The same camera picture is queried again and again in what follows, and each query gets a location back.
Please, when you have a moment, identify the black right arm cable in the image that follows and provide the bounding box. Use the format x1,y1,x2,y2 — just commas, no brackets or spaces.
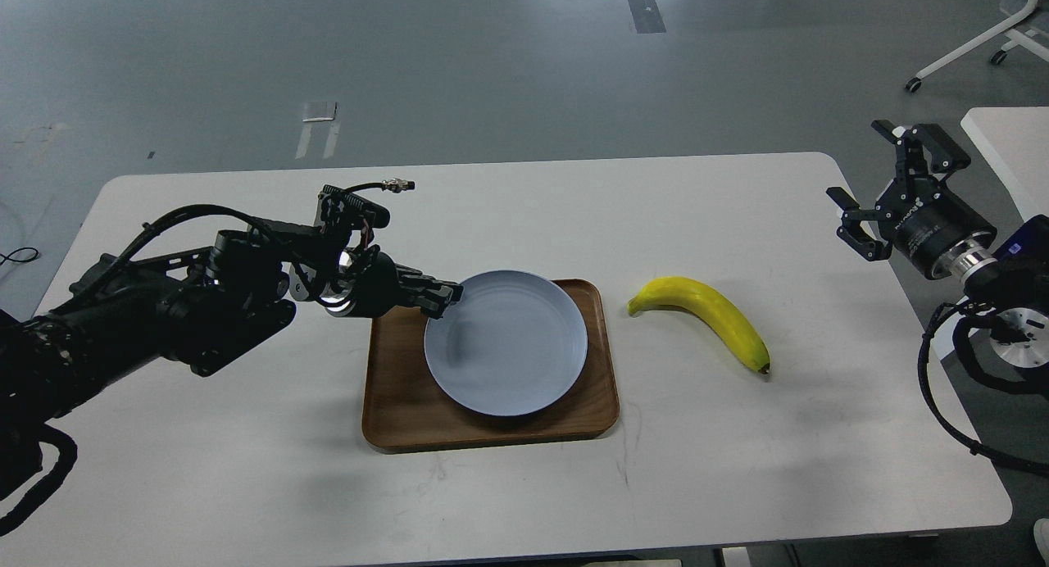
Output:
916,301,1049,468

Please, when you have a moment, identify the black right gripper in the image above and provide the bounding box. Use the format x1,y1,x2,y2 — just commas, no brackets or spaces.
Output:
825,119,997,280

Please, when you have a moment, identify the light blue plate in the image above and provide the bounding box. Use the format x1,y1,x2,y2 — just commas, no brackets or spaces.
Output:
424,270,588,417

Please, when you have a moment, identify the white side table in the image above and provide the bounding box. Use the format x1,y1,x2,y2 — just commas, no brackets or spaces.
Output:
960,107,1048,220

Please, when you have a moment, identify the brown wooden tray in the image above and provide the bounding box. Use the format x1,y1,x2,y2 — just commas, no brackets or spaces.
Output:
362,279,620,454

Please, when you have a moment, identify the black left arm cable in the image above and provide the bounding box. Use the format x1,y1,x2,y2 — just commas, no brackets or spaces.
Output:
0,424,79,537

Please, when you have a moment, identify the white rolling chair base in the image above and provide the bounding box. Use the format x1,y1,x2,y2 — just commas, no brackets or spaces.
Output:
902,0,1048,94

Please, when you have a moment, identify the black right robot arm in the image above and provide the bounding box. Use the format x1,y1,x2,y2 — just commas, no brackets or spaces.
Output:
827,119,1047,395

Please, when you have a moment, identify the yellow banana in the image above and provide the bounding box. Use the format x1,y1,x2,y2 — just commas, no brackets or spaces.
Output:
626,276,771,376

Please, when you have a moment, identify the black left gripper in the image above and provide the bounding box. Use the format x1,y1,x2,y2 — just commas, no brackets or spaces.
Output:
320,250,462,318

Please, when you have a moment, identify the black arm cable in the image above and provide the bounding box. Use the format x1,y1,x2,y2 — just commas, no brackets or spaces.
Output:
916,301,1049,468
0,424,79,537

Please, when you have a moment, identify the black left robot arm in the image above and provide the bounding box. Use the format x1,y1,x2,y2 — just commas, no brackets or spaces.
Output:
1,179,462,535

